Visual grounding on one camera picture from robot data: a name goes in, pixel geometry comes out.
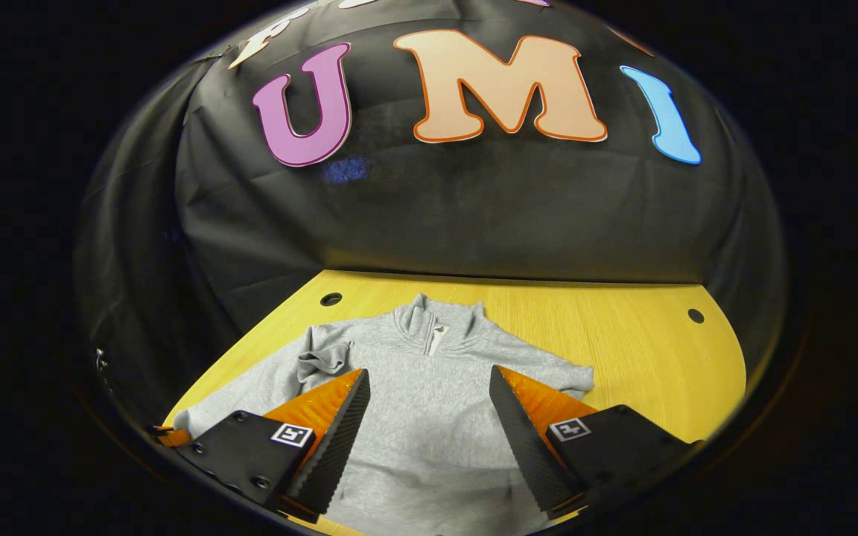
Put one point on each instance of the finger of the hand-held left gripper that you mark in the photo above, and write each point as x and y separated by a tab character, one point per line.
170	437

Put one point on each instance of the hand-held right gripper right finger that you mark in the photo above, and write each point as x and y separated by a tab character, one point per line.
522	447

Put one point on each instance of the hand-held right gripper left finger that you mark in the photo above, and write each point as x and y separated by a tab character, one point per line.
336	447

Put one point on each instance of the grey zip-neck sweater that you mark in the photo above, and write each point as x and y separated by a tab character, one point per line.
429	387

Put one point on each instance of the black backdrop cloth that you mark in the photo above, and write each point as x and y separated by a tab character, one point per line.
474	216

